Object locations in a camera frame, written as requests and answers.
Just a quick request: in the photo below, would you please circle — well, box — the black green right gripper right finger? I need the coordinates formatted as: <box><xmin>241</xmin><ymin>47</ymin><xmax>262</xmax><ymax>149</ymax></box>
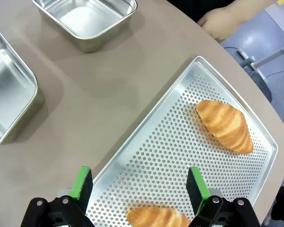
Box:
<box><xmin>186</xmin><ymin>166</ymin><xmax>261</xmax><ymax>227</ymax></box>

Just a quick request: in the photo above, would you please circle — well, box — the person's left hand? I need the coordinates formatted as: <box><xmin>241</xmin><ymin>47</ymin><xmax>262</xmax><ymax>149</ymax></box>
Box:
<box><xmin>197</xmin><ymin>6</ymin><xmax>240</xmax><ymax>43</ymax></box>

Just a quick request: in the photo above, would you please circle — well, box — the large stainless steel container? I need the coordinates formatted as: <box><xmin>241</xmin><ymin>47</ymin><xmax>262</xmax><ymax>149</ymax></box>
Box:
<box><xmin>0</xmin><ymin>30</ymin><xmax>44</xmax><ymax>149</ymax></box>

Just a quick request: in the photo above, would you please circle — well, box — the person's black top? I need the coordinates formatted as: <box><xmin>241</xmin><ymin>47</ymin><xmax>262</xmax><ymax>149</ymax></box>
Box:
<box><xmin>167</xmin><ymin>0</ymin><xmax>236</xmax><ymax>23</ymax></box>

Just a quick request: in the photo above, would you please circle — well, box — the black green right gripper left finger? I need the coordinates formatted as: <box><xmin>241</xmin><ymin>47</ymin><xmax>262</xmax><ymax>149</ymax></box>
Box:
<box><xmin>20</xmin><ymin>166</ymin><xmax>95</xmax><ymax>227</ymax></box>

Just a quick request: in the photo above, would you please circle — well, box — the small stainless steel container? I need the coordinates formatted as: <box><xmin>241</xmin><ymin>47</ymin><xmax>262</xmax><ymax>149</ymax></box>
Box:
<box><xmin>32</xmin><ymin>0</ymin><xmax>138</xmax><ymax>53</ymax></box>

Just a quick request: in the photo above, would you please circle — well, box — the person's left forearm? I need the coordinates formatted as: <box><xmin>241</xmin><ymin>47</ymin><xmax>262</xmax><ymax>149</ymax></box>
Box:
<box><xmin>227</xmin><ymin>0</ymin><xmax>282</xmax><ymax>26</ymax></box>

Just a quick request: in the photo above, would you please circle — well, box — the grey metal pole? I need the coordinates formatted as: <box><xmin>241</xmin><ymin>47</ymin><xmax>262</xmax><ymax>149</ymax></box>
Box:
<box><xmin>241</xmin><ymin>42</ymin><xmax>284</xmax><ymax>69</ymax></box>

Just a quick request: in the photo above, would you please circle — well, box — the perforated aluminium baking tray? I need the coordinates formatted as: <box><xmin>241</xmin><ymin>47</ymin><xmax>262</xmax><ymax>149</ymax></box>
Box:
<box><xmin>85</xmin><ymin>56</ymin><xmax>279</xmax><ymax>227</ymax></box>

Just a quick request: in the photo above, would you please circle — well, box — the golden croissant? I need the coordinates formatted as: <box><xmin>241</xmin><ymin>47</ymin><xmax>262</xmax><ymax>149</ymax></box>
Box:
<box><xmin>195</xmin><ymin>99</ymin><xmax>254</xmax><ymax>155</ymax></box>
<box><xmin>126</xmin><ymin>206</ymin><xmax>191</xmax><ymax>227</ymax></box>

